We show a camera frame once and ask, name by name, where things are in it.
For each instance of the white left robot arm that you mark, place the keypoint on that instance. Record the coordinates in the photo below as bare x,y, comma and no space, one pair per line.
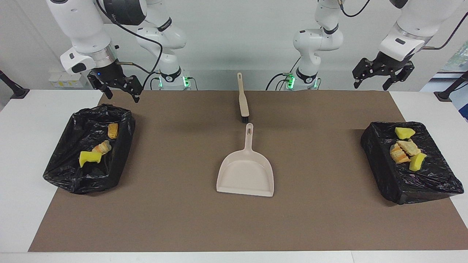
318,40

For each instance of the black bag lined bin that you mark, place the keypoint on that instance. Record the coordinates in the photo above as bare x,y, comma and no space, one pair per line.
420,186
73,179

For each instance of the beige hand brush black bristles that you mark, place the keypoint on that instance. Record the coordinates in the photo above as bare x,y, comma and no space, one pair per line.
243,102

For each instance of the black stand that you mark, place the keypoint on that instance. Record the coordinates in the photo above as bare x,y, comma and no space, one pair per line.
14,91
449,91

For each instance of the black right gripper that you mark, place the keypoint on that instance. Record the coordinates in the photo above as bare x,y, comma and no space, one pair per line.
109,75

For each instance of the beige plastic dustpan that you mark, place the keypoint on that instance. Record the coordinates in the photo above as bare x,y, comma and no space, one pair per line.
246,175

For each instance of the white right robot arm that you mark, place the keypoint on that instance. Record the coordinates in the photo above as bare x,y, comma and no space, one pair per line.
80,25

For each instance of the toy croissant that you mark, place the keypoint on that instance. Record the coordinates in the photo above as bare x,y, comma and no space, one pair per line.
102,147

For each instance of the glass window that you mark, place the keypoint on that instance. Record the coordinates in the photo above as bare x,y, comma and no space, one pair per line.
459,58

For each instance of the brown table mat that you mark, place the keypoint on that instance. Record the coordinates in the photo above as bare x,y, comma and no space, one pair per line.
234,223

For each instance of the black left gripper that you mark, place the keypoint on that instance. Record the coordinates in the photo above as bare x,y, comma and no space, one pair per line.
389,64

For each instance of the yellow sponge piece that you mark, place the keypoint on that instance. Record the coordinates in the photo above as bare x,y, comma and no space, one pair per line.
89,157
404,132
417,162

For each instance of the pale toy dumpling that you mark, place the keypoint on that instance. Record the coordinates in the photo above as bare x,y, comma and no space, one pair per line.
398,154
410,147

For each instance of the brown toy bread roll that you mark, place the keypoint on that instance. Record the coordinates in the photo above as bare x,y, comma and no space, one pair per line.
113,130

